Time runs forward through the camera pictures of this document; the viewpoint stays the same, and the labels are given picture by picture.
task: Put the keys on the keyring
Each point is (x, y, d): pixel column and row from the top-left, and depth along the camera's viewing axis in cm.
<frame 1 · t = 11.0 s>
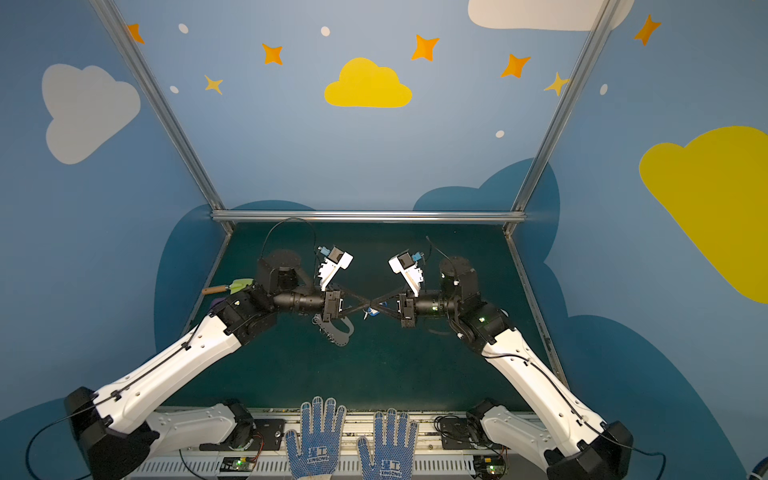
left hand: (368, 305, 61), fingers closed
right hand: (375, 303, 63), fingers closed
key with blue tag: (372, 312, 64), point 32 cm above the table

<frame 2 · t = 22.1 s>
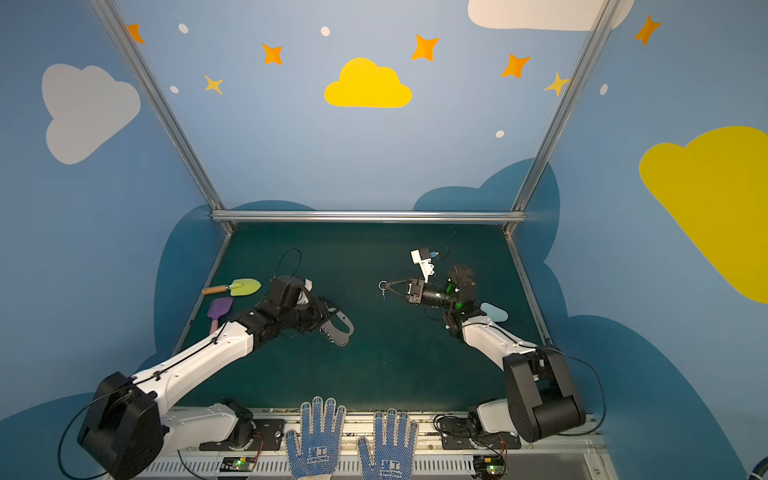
left hand: (340, 311, 81), fingers open
right hand: (387, 286, 76), fingers closed
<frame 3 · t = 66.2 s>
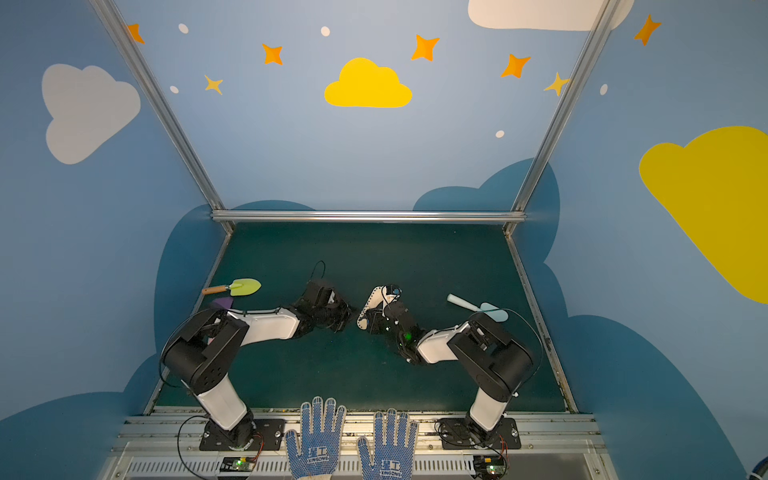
left hand: (367, 310, 91), fingers closed
right hand: (368, 309, 91), fingers closed
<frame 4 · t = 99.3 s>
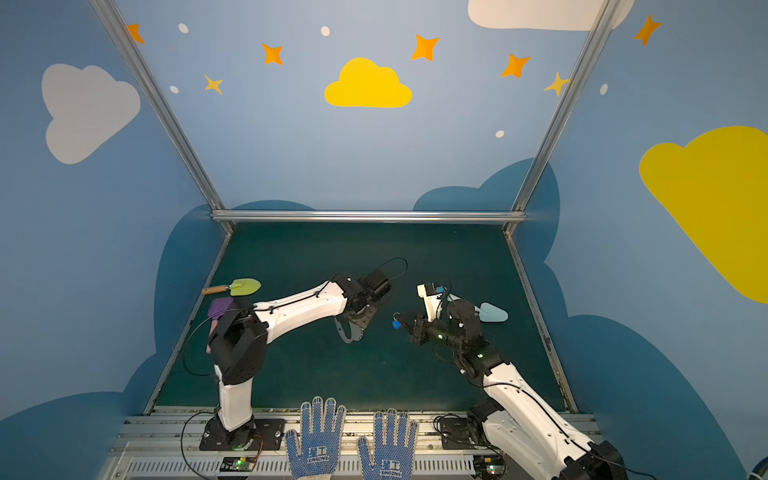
left hand: (362, 315, 89), fingers closed
right hand: (401, 314, 76), fingers closed
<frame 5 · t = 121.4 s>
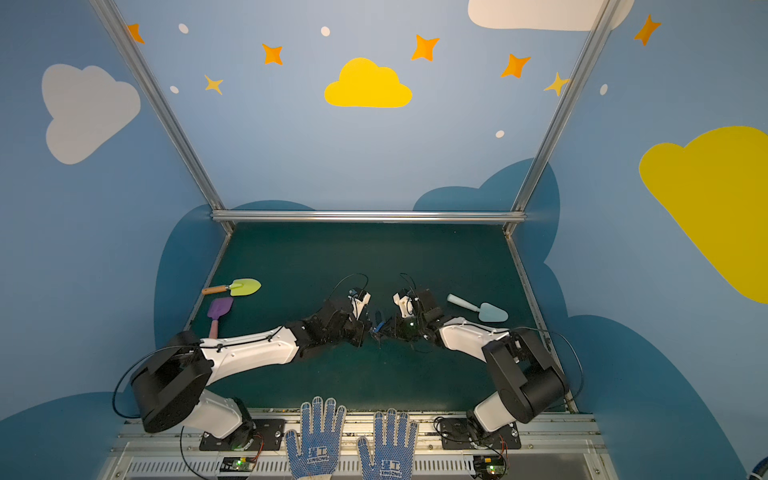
left hand: (375, 325, 84), fingers closed
right hand: (383, 327, 88), fingers closed
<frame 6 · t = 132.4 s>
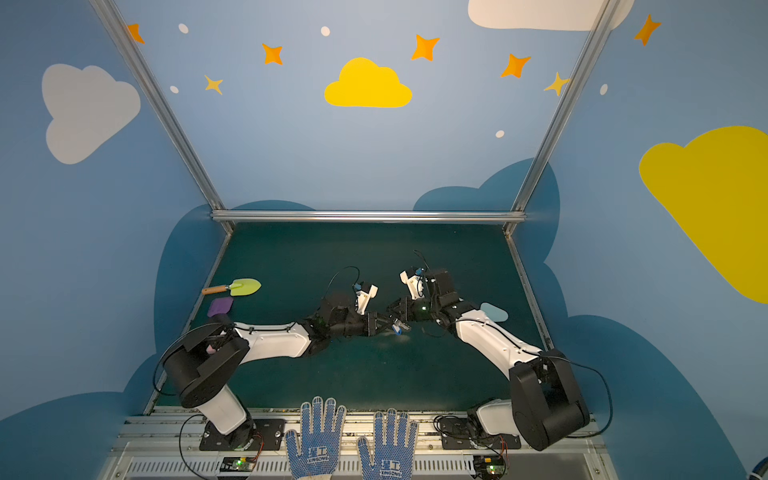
left hand: (396, 324, 81), fingers closed
right hand: (390, 307, 83), fingers closed
